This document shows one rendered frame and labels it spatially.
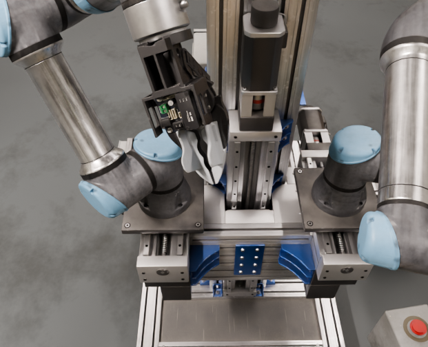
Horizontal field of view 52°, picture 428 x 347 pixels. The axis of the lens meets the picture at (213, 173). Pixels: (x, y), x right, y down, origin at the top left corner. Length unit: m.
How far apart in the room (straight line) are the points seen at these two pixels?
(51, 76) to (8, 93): 2.63
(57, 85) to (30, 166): 2.00
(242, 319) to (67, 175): 1.45
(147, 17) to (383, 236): 0.41
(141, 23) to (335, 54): 3.33
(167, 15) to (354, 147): 0.68
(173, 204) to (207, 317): 0.88
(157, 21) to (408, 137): 0.39
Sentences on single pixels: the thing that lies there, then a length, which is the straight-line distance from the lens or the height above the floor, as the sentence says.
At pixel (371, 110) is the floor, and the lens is 3.32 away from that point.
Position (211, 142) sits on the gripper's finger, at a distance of 0.58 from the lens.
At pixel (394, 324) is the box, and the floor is 0.93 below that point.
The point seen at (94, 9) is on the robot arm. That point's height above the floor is 1.70.
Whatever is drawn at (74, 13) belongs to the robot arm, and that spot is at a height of 1.55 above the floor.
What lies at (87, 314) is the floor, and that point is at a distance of 2.28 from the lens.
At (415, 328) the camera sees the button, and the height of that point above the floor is 0.94.
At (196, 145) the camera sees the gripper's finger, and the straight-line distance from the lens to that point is 0.61.
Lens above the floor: 2.01
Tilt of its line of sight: 48 degrees down
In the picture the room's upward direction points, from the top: straight up
